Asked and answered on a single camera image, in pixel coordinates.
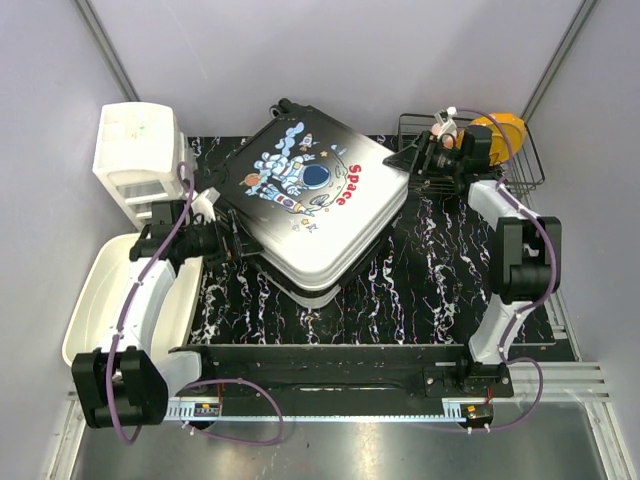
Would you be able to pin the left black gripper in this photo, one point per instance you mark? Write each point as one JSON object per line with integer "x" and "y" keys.
{"x": 247, "y": 244}

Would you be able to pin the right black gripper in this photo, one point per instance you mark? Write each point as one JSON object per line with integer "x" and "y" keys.
{"x": 417, "y": 155}

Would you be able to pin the black white space suitcase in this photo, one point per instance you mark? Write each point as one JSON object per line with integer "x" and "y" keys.
{"x": 317, "y": 197}

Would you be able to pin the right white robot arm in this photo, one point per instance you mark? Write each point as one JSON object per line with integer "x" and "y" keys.
{"x": 524, "y": 258}

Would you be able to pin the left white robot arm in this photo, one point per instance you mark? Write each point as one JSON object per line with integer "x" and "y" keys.
{"x": 118, "y": 384}

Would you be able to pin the pink plastic cup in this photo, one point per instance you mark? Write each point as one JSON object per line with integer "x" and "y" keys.
{"x": 446, "y": 137}

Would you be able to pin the yellow round plate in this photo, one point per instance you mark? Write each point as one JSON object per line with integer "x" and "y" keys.
{"x": 505, "y": 137}

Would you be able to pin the white plastic basin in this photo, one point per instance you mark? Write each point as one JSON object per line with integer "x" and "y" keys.
{"x": 104, "y": 289}

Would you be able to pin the white drawer organizer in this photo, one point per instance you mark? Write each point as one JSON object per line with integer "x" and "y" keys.
{"x": 138, "y": 148}

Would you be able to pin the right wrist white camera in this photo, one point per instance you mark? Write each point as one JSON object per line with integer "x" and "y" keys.
{"x": 445, "y": 123}

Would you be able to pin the wrist white camera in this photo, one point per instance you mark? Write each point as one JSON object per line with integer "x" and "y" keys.
{"x": 445, "y": 123}
{"x": 203, "y": 203}

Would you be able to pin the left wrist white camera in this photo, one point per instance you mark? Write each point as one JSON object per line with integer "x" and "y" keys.
{"x": 203, "y": 203}

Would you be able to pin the black wire dish rack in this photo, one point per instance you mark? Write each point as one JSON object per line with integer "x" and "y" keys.
{"x": 523, "y": 173}

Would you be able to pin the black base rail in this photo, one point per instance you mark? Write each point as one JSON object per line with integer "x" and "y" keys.
{"x": 430, "y": 370}

